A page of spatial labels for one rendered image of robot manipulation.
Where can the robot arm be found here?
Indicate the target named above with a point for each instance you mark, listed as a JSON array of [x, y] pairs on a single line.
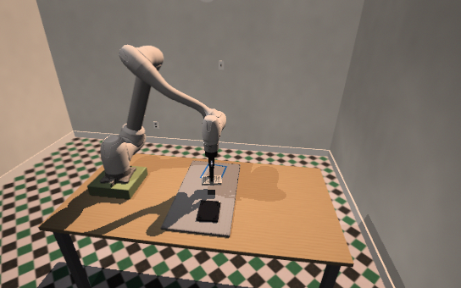
[[145, 62]]

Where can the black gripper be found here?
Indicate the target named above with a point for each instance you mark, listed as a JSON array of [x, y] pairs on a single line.
[[211, 156]]

